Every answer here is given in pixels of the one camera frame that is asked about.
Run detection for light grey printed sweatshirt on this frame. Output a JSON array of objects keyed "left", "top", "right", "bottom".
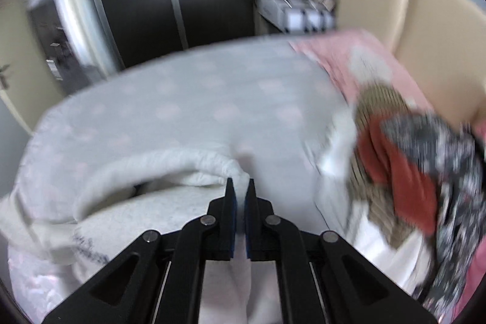
[{"left": 0, "top": 149, "right": 255, "bottom": 324}]

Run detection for beige striped garment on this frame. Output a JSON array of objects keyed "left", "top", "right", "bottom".
[{"left": 348, "top": 83, "right": 413, "bottom": 248}]

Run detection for red garment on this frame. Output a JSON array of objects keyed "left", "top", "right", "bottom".
[{"left": 358, "top": 114, "right": 438, "bottom": 237}]

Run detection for black white floral garment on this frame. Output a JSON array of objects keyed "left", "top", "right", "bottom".
[{"left": 381, "top": 114, "right": 485, "bottom": 317}]

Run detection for pink patterned garment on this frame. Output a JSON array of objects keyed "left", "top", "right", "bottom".
[{"left": 293, "top": 30, "right": 485, "bottom": 322}]

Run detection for beige padded headboard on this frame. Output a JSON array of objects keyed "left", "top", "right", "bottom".
[{"left": 337, "top": 0, "right": 485, "bottom": 127}]

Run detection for white drawer cabinet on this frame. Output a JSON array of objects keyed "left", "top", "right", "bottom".
[{"left": 254, "top": 0, "right": 338, "bottom": 35}]

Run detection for cream door with handle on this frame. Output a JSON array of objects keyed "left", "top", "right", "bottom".
[{"left": 1, "top": 0, "right": 65, "bottom": 134}]

